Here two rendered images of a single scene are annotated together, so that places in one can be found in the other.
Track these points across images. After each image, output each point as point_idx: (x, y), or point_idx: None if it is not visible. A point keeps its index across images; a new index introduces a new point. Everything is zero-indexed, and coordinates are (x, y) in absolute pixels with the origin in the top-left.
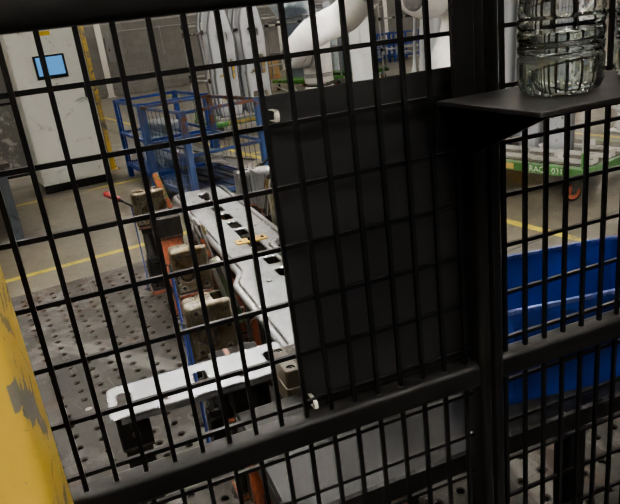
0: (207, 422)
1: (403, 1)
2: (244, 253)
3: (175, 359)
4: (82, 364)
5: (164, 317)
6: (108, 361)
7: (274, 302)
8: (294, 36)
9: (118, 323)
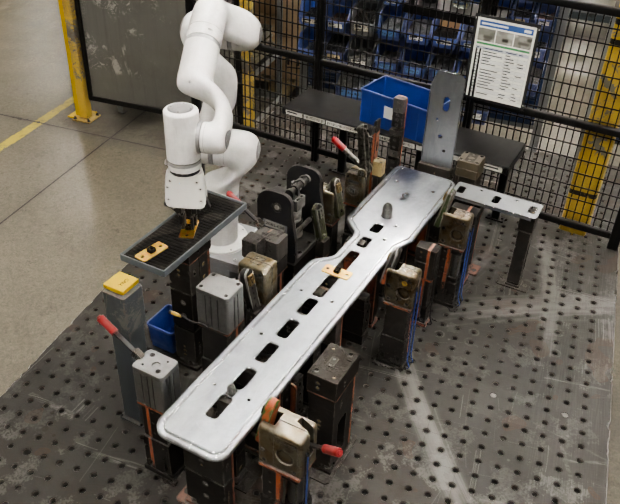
0: (438, 323)
1: (259, 39)
2: (365, 260)
3: (400, 392)
4: (466, 456)
5: (349, 462)
6: (444, 439)
7: (417, 211)
8: (230, 113)
9: (391, 498)
